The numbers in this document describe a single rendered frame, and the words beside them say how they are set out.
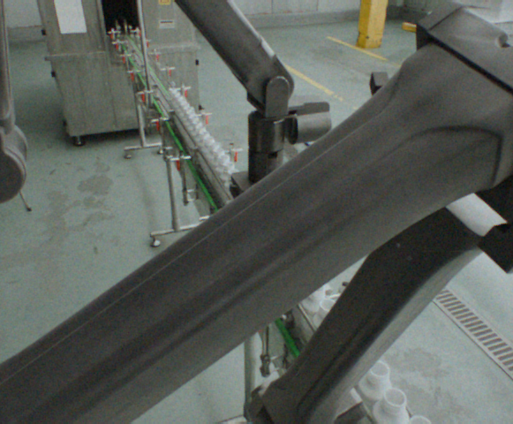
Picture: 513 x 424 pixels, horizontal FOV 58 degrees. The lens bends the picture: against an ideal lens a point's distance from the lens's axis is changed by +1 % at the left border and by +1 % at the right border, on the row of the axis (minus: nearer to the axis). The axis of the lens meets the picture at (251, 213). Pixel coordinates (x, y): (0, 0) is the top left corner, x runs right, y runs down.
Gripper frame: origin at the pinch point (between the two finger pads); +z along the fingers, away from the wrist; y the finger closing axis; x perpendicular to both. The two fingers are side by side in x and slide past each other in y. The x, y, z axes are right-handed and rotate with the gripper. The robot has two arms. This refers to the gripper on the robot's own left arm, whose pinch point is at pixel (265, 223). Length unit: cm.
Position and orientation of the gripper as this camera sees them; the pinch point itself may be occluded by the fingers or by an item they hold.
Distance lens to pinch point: 79.1
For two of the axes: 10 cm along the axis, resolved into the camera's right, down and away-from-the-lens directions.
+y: -9.4, 1.9, -2.9
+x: 3.4, 5.0, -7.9
